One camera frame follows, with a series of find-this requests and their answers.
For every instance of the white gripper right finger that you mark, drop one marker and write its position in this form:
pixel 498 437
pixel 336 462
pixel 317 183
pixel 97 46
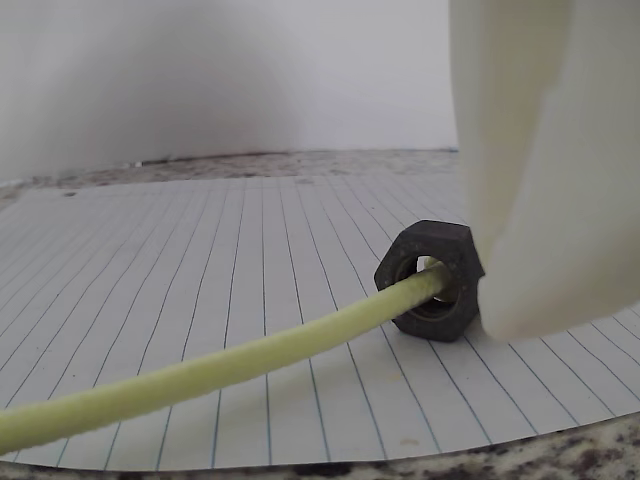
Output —
pixel 575 225

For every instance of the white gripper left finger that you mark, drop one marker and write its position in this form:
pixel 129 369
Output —
pixel 500 100

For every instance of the black hex nut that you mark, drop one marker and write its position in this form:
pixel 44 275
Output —
pixel 440 230

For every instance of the lined paper sheet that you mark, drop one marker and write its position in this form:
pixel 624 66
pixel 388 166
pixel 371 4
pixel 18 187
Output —
pixel 150 300

